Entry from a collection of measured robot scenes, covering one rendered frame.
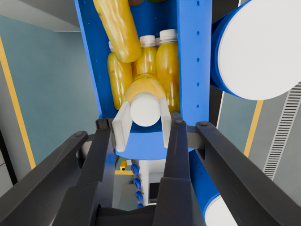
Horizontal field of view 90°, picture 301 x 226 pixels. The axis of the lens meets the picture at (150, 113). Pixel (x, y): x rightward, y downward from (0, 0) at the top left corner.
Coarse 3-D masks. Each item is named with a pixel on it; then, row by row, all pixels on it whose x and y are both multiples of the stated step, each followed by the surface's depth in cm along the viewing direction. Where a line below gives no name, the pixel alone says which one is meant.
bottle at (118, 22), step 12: (96, 0) 28; (108, 0) 27; (120, 0) 28; (108, 12) 29; (120, 12) 29; (108, 24) 31; (120, 24) 31; (132, 24) 32; (108, 36) 33; (120, 36) 32; (132, 36) 33; (120, 48) 34; (132, 48) 35; (120, 60) 37; (132, 60) 36
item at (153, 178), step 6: (150, 174) 67; (156, 174) 67; (162, 174) 66; (150, 180) 64; (156, 180) 64; (150, 186) 59; (156, 186) 59; (150, 192) 56; (156, 192) 56; (150, 198) 54; (156, 198) 54; (150, 204) 54
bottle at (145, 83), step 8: (136, 80) 23; (144, 80) 22; (152, 80) 23; (128, 88) 23; (136, 88) 21; (144, 88) 21; (152, 88) 21; (160, 88) 22; (128, 96) 22; (136, 96) 20; (160, 96) 21
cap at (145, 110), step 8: (144, 96) 18; (152, 96) 19; (136, 104) 18; (144, 104) 18; (152, 104) 18; (136, 112) 18; (144, 112) 18; (152, 112) 18; (160, 112) 18; (136, 120) 19; (144, 120) 19; (152, 120) 19
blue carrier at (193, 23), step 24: (168, 0) 42; (192, 0) 23; (96, 24) 39; (144, 24) 46; (168, 24) 45; (192, 24) 24; (96, 48) 39; (192, 48) 25; (96, 72) 38; (192, 72) 26; (96, 96) 38; (192, 96) 28; (192, 120) 29; (144, 144) 29
